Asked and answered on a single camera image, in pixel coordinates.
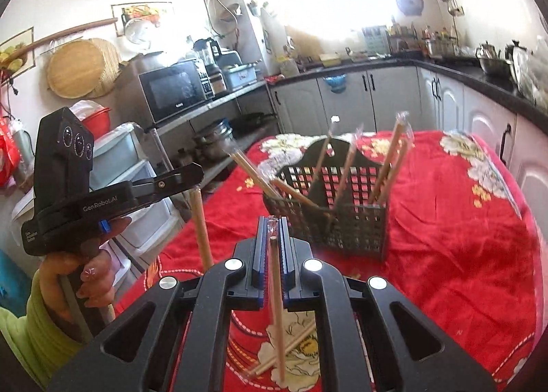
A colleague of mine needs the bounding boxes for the round bamboo board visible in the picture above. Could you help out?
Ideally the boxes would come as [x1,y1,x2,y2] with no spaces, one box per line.
[46,38,120,100]

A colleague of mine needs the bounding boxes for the blue hanging basin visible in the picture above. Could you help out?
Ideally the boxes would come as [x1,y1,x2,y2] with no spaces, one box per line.
[323,74,347,94]

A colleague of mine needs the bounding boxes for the steel stock pot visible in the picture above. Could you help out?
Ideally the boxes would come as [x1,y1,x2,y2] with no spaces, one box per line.
[425,38,456,59]

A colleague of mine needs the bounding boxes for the black blender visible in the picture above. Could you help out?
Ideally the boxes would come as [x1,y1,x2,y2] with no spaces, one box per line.
[193,38,227,96]

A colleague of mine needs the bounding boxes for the stacked steel pots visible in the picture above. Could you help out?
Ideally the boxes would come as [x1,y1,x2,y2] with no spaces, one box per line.
[193,118,233,162]

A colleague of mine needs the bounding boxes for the black microwave oven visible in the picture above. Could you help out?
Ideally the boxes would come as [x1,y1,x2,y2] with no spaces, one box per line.
[115,59,214,130]

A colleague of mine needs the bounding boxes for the clear plastic bag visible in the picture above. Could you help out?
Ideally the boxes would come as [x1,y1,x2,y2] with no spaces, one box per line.
[514,36,548,113]

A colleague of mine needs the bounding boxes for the blue dish tub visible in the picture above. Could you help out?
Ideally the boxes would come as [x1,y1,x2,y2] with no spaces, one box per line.
[222,63,257,91]

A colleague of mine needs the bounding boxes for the red floral tablecloth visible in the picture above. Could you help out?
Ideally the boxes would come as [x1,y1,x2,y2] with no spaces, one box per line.
[115,131,545,391]

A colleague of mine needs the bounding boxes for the wall fan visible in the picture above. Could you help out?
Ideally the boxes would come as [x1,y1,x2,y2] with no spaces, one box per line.
[396,0,424,17]

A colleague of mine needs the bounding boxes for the steel mixing bowl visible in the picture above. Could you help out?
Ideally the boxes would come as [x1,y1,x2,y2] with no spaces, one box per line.
[478,58,512,79]

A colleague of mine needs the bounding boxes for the red plastic basin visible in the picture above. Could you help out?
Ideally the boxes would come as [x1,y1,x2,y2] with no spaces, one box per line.
[82,107,111,140]

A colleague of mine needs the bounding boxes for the person left hand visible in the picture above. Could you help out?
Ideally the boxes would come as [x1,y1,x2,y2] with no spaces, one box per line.
[39,217,132,332]

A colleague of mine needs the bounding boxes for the wooden rolling pin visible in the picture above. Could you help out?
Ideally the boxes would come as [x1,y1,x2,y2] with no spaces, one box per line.
[1,18,117,66]

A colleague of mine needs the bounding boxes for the fruit picture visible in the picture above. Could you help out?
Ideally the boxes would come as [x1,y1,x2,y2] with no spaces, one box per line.
[111,1,173,37]

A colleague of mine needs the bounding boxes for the black frying pan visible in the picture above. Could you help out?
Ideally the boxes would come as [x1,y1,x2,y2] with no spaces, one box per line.
[229,113,277,135]

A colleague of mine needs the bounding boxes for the wooden cutting board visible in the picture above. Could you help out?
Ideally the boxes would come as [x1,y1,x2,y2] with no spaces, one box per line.
[285,25,323,62]

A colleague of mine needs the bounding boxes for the black plastic utensil basket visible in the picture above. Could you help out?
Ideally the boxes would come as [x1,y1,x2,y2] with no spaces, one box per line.
[263,139,388,260]

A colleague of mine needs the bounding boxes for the green sleeve forearm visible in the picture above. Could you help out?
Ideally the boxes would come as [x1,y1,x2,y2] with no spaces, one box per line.
[1,272,84,391]

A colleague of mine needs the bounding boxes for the chopsticks pair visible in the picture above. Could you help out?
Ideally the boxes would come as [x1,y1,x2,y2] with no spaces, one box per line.
[310,115,340,188]
[267,217,285,384]
[267,177,332,219]
[189,187,214,271]
[245,320,316,377]
[334,124,363,209]
[228,150,279,198]
[368,111,414,206]

